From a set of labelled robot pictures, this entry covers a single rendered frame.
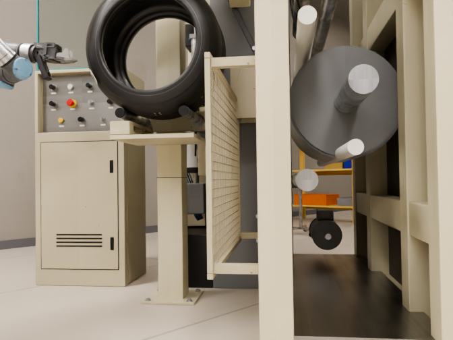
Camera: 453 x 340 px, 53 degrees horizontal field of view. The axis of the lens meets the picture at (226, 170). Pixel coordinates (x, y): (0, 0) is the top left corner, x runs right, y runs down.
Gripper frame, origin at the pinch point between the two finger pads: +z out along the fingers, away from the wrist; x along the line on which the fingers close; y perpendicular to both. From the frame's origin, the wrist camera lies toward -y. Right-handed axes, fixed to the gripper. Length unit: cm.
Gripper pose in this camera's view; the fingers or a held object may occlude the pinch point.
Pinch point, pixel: (74, 61)
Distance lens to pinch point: 224.2
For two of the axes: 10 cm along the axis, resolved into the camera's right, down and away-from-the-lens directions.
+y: 1.1, -9.9, 0.1
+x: 1.3, 0.2, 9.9
